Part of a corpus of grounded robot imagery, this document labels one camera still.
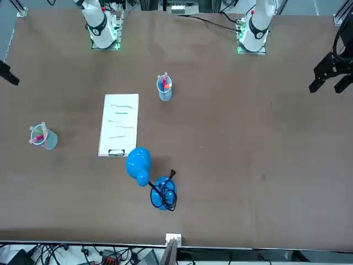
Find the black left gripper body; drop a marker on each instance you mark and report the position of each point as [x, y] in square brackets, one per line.
[344, 64]

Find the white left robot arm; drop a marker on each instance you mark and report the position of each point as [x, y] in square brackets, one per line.
[257, 30]

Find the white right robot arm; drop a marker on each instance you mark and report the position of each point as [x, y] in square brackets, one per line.
[99, 33]

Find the pink pen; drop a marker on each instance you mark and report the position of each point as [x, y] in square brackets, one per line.
[37, 138]
[165, 80]

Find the orange pen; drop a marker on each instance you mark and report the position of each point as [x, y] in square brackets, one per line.
[47, 141]
[166, 87]

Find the clear plastic cup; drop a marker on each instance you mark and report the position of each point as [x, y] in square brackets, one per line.
[165, 96]
[52, 142]

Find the wooden clipboard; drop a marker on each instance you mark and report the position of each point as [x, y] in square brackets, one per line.
[103, 154]

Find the white paper sheet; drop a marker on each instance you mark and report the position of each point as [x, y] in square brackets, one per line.
[118, 143]

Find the black metal clipboard clip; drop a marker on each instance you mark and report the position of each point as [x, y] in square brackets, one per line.
[115, 150]

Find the blue desk lamp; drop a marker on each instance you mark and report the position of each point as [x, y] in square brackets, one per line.
[138, 163]

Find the aluminium frame post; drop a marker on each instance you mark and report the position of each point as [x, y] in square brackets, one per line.
[340, 15]
[20, 9]
[171, 251]

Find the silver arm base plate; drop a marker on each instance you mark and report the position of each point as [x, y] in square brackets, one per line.
[118, 41]
[262, 51]

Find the aluminium table edge rail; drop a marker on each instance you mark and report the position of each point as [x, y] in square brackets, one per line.
[82, 243]

